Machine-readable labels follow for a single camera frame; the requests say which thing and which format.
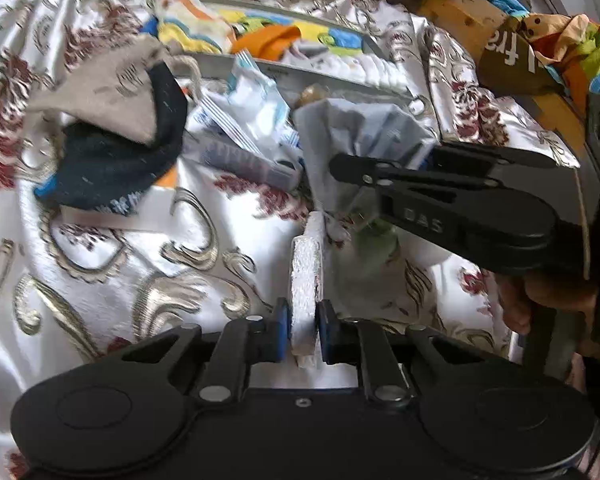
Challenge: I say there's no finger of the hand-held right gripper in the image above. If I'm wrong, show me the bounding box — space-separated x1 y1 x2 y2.
427 142 558 170
328 154 501 195

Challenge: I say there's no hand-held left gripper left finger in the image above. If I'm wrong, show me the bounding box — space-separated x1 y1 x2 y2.
122 298 288 403

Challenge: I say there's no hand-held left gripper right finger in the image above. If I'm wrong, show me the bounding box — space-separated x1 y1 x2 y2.
316 300 476 407

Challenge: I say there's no grey cloth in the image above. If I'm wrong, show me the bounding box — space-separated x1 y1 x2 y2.
292 97 436 221

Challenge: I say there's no white gauze towel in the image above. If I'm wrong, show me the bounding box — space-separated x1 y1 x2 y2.
325 52 406 88

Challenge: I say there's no clear plastic mask packet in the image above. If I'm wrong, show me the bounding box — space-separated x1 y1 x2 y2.
195 55 301 156

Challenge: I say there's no dark navy knitted sock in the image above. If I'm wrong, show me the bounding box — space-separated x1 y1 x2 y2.
35 65 188 216

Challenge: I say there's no grey box with cartoon drawing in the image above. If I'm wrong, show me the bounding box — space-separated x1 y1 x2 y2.
170 0 431 116

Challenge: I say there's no white orange blue striped sock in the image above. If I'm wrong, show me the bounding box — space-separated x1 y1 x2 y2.
157 0 231 31

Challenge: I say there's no beige sock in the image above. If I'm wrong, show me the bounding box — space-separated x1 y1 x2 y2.
27 37 201 143

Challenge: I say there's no person's right hand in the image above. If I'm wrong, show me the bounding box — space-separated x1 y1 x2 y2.
497 276 600 336

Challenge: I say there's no green item in plastic bag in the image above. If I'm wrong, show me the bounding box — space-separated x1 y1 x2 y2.
330 205 401 266

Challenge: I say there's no brown cloth with white print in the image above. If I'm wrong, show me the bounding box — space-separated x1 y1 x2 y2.
477 25 571 96

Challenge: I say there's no pile of colourful clothes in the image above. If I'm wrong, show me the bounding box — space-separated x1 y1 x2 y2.
510 10 600 106

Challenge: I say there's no floral satin bedspread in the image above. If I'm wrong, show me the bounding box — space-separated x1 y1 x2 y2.
0 0 581 480

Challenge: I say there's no blue cloth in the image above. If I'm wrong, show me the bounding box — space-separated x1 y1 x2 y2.
485 0 531 16

